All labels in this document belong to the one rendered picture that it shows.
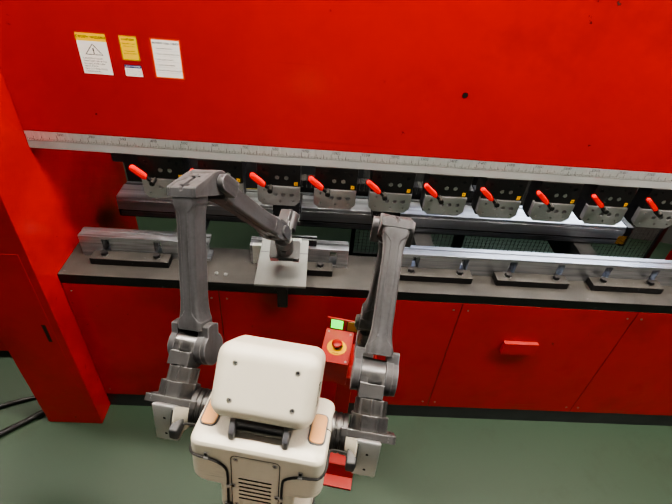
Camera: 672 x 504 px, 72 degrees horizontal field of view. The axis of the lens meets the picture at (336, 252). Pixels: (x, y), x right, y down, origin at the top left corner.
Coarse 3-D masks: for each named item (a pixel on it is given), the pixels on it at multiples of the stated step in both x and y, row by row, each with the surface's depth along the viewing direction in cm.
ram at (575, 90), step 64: (0, 0) 126; (64, 0) 126; (128, 0) 126; (192, 0) 126; (256, 0) 126; (320, 0) 127; (384, 0) 127; (448, 0) 127; (512, 0) 127; (576, 0) 127; (640, 0) 127; (0, 64) 137; (64, 64) 137; (128, 64) 137; (192, 64) 137; (256, 64) 137; (320, 64) 137; (384, 64) 137; (448, 64) 137; (512, 64) 137; (576, 64) 138; (640, 64) 138; (64, 128) 150; (128, 128) 150; (192, 128) 150; (256, 128) 150; (320, 128) 150; (384, 128) 150; (448, 128) 150; (512, 128) 150; (576, 128) 150; (640, 128) 150
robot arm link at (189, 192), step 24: (168, 192) 100; (192, 192) 98; (216, 192) 105; (192, 216) 100; (192, 240) 101; (192, 264) 102; (192, 288) 103; (192, 312) 104; (216, 336) 108; (216, 360) 109
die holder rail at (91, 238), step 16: (80, 240) 180; (96, 240) 180; (112, 240) 180; (128, 240) 180; (144, 240) 180; (160, 240) 180; (176, 240) 180; (208, 240) 182; (176, 256) 185; (208, 256) 187
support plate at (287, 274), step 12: (264, 240) 180; (264, 252) 174; (300, 252) 176; (264, 264) 169; (276, 264) 169; (288, 264) 170; (300, 264) 170; (264, 276) 164; (276, 276) 164; (288, 276) 165; (300, 276) 165
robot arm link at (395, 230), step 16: (384, 224) 111; (400, 224) 111; (384, 240) 111; (400, 240) 110; (384, 256) 110; (400, 256) 110; (384, 272) 109; (384, 288) 108; (384, 304) 107; (384, 320) 106; (384, 336) 105; (368, 352) 105; (384, 352) 105; (352, 368) 108; (352, 384) 103; (384, 384) 103
